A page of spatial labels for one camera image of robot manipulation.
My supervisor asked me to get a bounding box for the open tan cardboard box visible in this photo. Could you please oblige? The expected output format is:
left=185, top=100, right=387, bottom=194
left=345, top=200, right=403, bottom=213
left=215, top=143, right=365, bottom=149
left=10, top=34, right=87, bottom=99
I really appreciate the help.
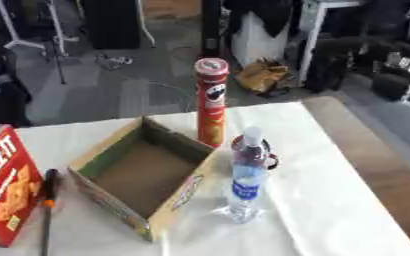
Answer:
left=66, top=116, right=223, bottom=242

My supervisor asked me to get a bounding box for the red cracker box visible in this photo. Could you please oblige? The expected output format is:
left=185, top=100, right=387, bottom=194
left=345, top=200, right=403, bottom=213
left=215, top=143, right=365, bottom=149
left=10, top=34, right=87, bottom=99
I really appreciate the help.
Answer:
left=0, top=124, right=46, bottom=248

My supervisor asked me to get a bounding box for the red chips can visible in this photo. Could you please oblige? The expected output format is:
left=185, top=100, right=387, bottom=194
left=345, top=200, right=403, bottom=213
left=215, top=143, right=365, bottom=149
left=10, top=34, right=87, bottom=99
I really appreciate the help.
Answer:
left=192, top=57, right=232, bottom=148

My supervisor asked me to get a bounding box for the clear plastic water bottle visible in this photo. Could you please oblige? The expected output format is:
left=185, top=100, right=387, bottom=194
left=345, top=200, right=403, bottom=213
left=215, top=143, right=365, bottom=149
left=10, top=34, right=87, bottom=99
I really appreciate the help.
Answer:
left=212, top=126, right=270, bottom=224

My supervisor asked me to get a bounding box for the red and black mug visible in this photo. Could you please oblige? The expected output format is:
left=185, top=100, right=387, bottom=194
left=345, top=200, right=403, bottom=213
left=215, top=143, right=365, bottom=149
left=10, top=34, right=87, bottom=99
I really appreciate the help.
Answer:
left=229, top=134, right=282, bottom=171

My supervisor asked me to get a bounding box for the brown bag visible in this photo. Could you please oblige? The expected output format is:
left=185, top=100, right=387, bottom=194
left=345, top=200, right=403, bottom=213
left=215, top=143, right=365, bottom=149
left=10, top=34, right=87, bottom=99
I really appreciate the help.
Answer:
left=233, top=58, right=298, bottom=98

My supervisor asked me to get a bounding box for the black cabinet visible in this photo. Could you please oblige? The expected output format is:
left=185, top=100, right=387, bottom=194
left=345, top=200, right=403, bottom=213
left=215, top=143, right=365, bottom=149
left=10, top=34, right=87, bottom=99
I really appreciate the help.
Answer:
left=80, top=0, right=144, bottom=51

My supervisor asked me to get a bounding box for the black office chair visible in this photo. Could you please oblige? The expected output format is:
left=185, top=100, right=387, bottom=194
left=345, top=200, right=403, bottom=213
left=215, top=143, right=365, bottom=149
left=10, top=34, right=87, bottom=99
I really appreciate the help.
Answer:
left=303, top=35, right=410, bottom=102

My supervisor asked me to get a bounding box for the black and orange screwdriver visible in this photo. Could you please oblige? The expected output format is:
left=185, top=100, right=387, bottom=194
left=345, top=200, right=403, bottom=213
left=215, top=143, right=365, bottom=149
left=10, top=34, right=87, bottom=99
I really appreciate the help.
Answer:
left=38, top=168, right=60, bottom=256

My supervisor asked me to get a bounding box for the white tripod stand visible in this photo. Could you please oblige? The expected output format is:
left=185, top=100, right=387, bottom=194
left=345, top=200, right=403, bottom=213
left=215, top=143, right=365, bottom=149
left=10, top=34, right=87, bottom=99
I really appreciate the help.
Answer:
left=0, top=0, right=81, bottom=58

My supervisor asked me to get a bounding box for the white table frame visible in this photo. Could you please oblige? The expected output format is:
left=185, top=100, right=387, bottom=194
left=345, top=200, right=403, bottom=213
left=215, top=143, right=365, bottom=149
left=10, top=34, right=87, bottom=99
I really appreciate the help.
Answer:
left=296, top=0, right=363, bottom=83

